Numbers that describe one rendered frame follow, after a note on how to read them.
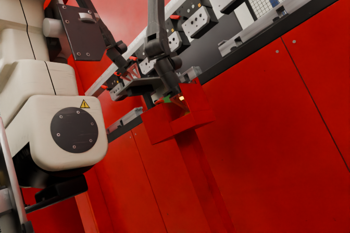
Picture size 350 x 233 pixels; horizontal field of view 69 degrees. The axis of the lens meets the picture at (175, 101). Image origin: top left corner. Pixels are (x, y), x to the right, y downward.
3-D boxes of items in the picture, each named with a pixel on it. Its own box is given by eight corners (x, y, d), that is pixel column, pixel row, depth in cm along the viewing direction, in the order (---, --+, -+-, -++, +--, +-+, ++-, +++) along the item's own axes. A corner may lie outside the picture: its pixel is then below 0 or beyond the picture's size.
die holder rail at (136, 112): (105, 143, 196) (101, 131, 198) (112, 141, 200) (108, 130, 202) (139, 121, 162) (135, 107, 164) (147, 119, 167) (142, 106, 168)
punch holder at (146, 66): (142, 76, 152) (134, 51, 155) (153, 75, 158) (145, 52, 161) (157, 63, 142) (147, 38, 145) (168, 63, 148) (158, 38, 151)
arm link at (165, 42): (141, 47, 90) (161, 39, 85) (158, 43, 99) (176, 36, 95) (152, 79, 92) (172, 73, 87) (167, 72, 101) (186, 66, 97)
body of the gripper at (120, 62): (125, 70, 138) (115, 60, 136) (135, 61, 131) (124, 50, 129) (118, 76, 133) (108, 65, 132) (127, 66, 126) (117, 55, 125)
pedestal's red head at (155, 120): (151, 145, 91) (134, 99, 94) (175, 138, 105) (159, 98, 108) (196, 125, 81) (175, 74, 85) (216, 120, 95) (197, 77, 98)
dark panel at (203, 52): (155, 126, 234) (139, 83, 243) (157, 126, 236) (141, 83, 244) (260, 67, 158) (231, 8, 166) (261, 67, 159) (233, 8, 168)
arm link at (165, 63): (148, 64, 89) (160, 56, 86) (158, 61, 95) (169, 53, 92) (159, 81, 89) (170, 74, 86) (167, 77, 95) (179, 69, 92)
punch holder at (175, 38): (163, 59, 138) (152, 33, 142) (173, 59, 144) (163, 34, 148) (180, 44, 128) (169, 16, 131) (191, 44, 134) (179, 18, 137)
